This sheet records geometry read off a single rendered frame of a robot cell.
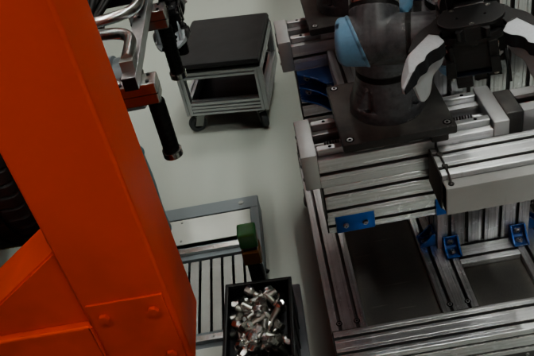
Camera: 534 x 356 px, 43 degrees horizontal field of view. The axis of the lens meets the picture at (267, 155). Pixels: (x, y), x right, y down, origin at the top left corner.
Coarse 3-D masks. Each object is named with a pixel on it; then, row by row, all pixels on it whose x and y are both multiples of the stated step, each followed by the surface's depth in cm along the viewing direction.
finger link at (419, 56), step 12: (432, 36) 74; (420, 48) 73; (432, 48) 72; (444, 48) 73; (408, 60) 72; (420, 60) 71; (432, 60) 72; (408, 72) 70; (420, 72) 71; (432, 72) 75; (408, 84) 69; (420, 84) 73; (420, 96) 74
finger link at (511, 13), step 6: (504, 6) 74; (510, 12) 73; (516, 12) 73; (522, 12) 72; (504, 18) 72; (510, 18) 72; (522, 18) 71; (528, 18) 71; (492, 24) 73; (498, 24) 73; (504, 24) 73
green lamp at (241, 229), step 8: (240, 224) 140; (248, 224) 140; (240, 232) 138; (248, 232) 138; (256, 232) 140; (240, 240) 138; (248, 240) 138; (256, 240) 139; (240, 248) 140; (248, 248) 140
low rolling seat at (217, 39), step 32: (192, 32) 287; (224, 32) 281; (256, 32) 277; (192, 64) 265; (224, 64) 263; (256, 64) 262; (192, 96) 281; (224, 96) 286; (256, 96) 273; (192, 128) 285
